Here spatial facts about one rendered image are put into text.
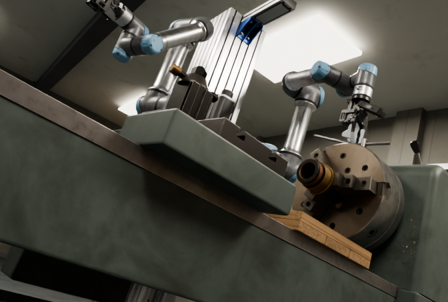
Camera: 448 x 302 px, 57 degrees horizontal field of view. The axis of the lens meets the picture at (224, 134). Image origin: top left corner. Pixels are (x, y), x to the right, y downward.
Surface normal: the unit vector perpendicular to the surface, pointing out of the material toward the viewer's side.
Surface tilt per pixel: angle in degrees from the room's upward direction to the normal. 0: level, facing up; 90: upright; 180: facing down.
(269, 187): 90
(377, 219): 117
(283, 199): 90
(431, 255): 90
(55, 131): 90
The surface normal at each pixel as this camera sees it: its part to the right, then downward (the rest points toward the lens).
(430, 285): 0.66, -0.05
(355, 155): -0.68, -0.45
